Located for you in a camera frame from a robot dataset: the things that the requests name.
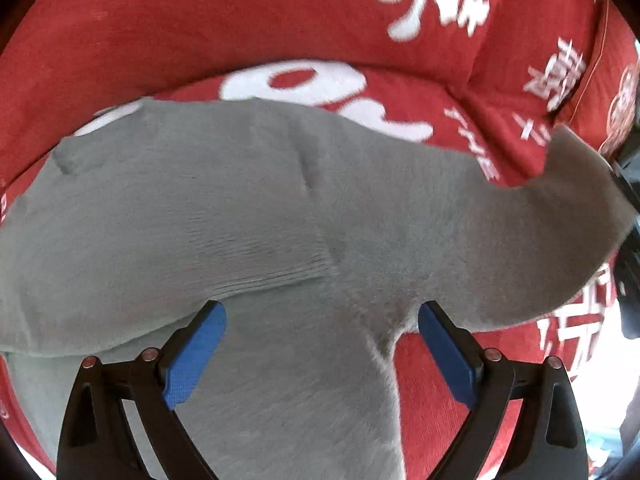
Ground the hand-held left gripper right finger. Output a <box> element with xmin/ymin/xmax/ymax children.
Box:
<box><xmin>418</xmin><ymin>300</ymin><xmax>589</xmax><ymax>480</ymax></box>

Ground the grey knit garment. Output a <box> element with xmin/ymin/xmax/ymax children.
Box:
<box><xmin>0</xmin><ymin>97</ymin><xmax>638</xmax><ymax>480</ymax></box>

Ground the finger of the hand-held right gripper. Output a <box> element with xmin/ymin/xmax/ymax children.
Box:
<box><xmin>607</xmin><ymin>132</ymin><xmax>640</xmax><ymax>203</ymax></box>

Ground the red printed sofa cover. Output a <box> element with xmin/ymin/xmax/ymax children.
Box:
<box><xmin>0</xmin><ymin>0</ymin><xmax>640</xmax><ymax>480</ymax></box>

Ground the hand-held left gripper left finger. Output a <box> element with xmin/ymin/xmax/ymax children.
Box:
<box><xmin>56</xmin><ymin>300</ymin><xmax>227</xmax><ymax>480</ymax></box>

